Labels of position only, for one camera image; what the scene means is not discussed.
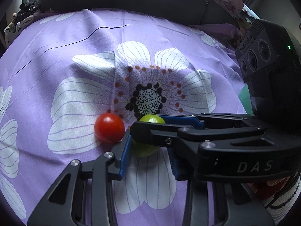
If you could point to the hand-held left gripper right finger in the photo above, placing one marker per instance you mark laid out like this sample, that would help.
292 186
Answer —
176 169

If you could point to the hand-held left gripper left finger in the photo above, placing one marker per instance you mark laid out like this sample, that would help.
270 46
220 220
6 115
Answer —
124 156

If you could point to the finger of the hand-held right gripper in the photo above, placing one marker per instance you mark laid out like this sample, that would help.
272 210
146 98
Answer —
152 133
183 120

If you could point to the green cherry tomato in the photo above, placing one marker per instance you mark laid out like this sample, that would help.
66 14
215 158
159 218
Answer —
144 149

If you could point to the red cherry tomato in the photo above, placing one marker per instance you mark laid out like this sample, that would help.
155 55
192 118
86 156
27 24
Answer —
109 128

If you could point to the white striped sleeve forearm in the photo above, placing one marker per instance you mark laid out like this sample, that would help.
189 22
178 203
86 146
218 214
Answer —
288 207

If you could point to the person's right hand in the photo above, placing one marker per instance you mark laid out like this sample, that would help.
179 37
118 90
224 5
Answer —
268 189

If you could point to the green plastic container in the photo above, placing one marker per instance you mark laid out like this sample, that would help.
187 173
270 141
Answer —
244 98

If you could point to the clear bag of dried flowers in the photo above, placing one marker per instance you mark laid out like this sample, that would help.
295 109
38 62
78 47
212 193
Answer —
245 26

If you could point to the small black cushion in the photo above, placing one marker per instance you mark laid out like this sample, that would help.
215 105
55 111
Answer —
218 13

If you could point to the purple floral blanket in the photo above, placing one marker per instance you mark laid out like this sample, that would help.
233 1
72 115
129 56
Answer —
58 63

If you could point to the black seat cushion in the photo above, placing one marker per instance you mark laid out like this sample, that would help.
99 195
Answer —
122 0

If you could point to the dark patterned cloth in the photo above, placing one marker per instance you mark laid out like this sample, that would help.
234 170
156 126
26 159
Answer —
23 16

